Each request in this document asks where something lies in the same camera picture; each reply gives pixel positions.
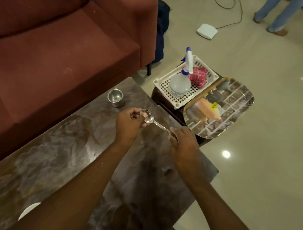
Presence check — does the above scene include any person's left hand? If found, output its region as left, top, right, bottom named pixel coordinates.
left=115, top=107, right=148, bottom=148

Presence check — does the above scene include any steel spoon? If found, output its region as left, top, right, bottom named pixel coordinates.
left=140, top=109, right=178, bottom=140

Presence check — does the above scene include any white plastic perforated basket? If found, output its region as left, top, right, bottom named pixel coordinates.
left=153, top=55, right=219, bottom=110

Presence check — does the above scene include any person's right hand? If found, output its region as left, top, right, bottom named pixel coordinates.
left=167, top=127, right=204, bottom=183

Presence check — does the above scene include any red fabric sofa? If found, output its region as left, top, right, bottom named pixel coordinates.
left=0, top=0, right=158, bottom=161

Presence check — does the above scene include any red checked cloth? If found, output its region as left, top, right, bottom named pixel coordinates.
left=188, top=66, right=209, bottom=89

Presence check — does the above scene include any red sofa back cushion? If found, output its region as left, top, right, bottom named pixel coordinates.
left=0, top=0, right=88, bottom=38

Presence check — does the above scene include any navy blue bag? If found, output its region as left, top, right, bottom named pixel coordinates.
left=151, top=0, right=170, bottom=64

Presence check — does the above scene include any dark wooden side table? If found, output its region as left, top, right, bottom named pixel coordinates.
left=151, top=69, right=228, bottom=146

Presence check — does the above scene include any steel cup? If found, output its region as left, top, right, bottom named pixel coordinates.
left=107, top=88, right=125, bottom=108

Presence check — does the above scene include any clear spray bottle blue nozzle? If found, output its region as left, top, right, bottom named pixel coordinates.
left=169, top=47, right=194, bottom=98

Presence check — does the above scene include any brown marbled wooden table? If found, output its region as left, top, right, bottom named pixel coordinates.
left=0, top=77, right=219, bottom=230

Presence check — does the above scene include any person's left forearm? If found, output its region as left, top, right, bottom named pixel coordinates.
left=14, top=142, right=133, bottom=230

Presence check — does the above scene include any white ceramic bowl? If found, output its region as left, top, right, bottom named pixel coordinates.
left=18, top=202, right=42, bottom=221

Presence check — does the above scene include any white flat device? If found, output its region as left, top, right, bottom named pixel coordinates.
left=196, top=23, right=218, bottom=40

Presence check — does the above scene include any dark floor cable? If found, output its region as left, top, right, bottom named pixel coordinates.
left=215, top=0, right=244, bottom=29

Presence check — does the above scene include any brick pattern glossy tray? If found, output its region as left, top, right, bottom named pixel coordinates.
left=183, top=77, right=255, bottom=140

